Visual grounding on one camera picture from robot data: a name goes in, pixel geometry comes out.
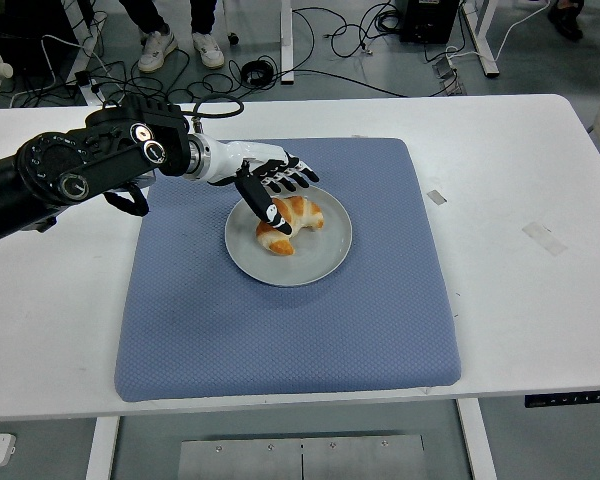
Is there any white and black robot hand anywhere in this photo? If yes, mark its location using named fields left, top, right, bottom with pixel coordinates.
left=202, top=138, right=321, bottom=236

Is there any golden croissant bread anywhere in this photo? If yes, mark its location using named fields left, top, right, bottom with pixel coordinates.
left=255, top=195, right=325, bottom=257

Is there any person's left leg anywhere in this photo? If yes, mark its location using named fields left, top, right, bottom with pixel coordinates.
left=188, top=0, right=226, bottom=70

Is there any person's leg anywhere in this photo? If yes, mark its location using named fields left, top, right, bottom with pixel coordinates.
left=188, top=0, right=226, bottom=70
left=118, top=0, right=179, bottom=75

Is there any person's right leg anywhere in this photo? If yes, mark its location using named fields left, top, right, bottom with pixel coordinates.
left=118, top=0, right=179, bottom=75

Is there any round grey plate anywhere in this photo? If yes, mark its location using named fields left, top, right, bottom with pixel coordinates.
left=223, top=185, right=354, bottom=288

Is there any white straight desk leg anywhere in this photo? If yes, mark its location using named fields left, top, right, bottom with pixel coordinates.
left=279, top=0, right=295, bottom=85

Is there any blue quilted mat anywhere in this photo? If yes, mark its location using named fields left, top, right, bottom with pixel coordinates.
left=113, top=137, right=463, bottom=404

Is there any grey foot pedal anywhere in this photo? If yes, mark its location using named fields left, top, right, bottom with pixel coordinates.
left=431, top=55, right=467, bottom=97

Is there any black equipment box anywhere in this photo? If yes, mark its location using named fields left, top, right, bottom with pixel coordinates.
left=398, top=0, right=460, bottom=44

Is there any white slanted desk leg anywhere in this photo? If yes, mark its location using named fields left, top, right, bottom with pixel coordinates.
left=459, top=0, right=501, bottom=79

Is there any grey metal plate with screws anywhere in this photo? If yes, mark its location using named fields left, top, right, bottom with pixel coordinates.
left=177, top=433, right=427, bottom=480

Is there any white table leg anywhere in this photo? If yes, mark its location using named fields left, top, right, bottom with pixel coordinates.
left=85, top=415, right=121, bottom=480
left=454, top=398, right=499, bottom=480

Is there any large pale tape piece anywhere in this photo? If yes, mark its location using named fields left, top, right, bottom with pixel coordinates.
left=521, top=221, right=568, bottom=257

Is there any person's dark shoe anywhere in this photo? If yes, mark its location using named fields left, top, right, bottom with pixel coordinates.
left=547, top=0, right=585, bottom=42

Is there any black desk control panel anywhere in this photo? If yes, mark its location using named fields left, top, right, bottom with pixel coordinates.
left=523, top=388, right=600, bottom=409

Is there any coiled black cable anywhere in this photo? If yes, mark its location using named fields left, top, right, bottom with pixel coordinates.
left=240, top=58, right=276, bottom=87

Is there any white desk frame foot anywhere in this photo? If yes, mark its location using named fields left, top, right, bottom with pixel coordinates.
left=62, top=0, right=109, bottom=107

